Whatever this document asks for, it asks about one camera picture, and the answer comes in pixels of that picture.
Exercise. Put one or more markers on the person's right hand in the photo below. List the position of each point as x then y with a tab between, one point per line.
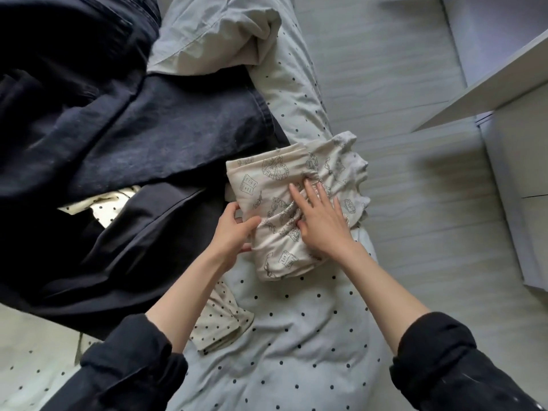
324	222

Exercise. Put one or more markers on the person's left hand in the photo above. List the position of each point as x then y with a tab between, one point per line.
231	239

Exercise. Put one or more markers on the cream printed pyjama trousers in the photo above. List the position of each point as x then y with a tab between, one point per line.
265	179

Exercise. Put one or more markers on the cream polka dot pants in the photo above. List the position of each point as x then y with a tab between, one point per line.
218	325

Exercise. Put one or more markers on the dark navy jeans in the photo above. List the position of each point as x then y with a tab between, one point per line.
188	124

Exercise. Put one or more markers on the white polka dot pants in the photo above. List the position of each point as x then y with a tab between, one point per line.
214	30

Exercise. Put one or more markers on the light grey wardrobe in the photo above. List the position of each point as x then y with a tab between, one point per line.
522	149

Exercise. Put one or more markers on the white dotted bed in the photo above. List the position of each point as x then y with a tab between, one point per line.
300	338

